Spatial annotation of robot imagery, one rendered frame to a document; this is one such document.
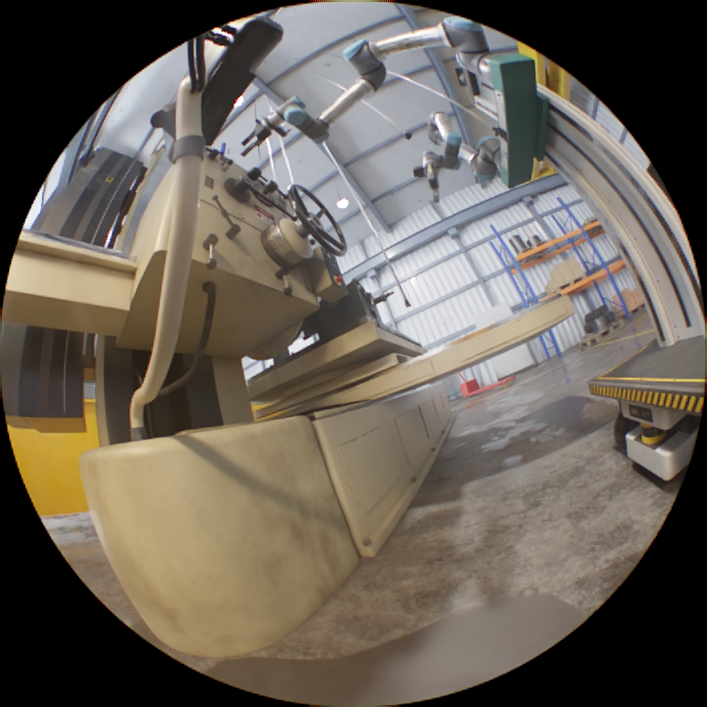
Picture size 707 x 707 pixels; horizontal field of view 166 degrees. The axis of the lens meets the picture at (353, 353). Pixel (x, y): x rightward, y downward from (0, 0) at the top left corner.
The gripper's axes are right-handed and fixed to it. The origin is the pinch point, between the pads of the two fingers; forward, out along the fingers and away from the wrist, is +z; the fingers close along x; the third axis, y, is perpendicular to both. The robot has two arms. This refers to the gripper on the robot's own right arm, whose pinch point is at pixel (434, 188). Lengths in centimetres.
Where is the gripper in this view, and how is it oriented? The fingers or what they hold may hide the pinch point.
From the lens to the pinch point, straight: 117.4
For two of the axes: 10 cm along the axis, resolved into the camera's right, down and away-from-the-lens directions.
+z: -1.2, 9.7, -2.1
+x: 4.0, 2.4, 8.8
